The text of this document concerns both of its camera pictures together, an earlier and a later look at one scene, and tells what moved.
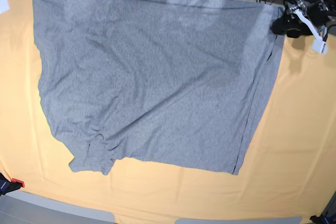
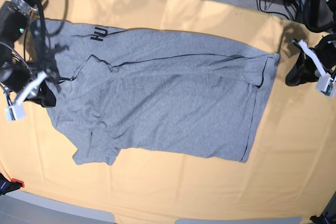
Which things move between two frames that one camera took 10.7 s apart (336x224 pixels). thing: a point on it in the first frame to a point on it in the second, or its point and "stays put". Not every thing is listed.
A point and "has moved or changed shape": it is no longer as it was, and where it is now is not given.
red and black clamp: [6, 185] stays put
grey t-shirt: [153, 72] has moved or changed shape
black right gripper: [292, 27] to [304, 71]
